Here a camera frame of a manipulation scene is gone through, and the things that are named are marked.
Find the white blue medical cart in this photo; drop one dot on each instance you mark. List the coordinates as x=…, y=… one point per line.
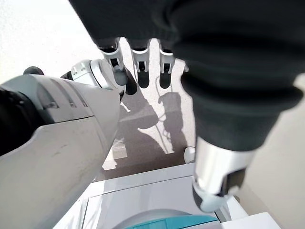
x=143, y=190

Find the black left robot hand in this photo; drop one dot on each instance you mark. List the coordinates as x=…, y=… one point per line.
x=226, y=59

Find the white cart caster wheel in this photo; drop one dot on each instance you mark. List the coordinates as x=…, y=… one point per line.
x=190, y=155

